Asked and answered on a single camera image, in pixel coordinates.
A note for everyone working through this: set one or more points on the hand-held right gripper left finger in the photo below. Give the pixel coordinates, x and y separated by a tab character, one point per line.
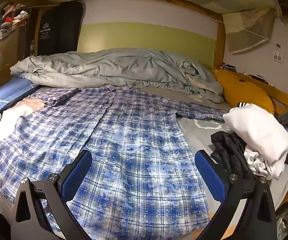
76	172

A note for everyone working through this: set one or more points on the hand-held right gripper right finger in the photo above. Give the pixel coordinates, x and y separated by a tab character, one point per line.
209	175

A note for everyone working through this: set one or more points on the blue white plaid shirt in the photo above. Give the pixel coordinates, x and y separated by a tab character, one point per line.
134	142

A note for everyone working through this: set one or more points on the black garment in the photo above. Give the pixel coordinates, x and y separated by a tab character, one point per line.
229	150

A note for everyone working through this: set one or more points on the white folded garment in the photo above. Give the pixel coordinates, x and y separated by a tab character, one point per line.
259	132

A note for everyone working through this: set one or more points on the yellow pillow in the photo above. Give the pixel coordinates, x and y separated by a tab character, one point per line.
244	90

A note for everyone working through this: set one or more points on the blue pillow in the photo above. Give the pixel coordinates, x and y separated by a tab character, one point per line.
6	92

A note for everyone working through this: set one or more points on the row of small dark items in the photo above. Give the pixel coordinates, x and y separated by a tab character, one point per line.
254	76

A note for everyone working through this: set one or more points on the grey crumpled duvet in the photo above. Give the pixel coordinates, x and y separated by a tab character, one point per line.
109	67

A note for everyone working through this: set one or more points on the green white headboard panel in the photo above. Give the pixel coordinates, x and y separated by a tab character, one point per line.
146	35

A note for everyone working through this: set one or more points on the cluttered wooden shelf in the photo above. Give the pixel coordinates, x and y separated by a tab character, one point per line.
16	17

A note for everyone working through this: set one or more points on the wooden bed frame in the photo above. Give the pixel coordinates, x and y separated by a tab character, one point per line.
219	42

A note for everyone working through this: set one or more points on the white wall socket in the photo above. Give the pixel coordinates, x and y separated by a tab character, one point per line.
278	57

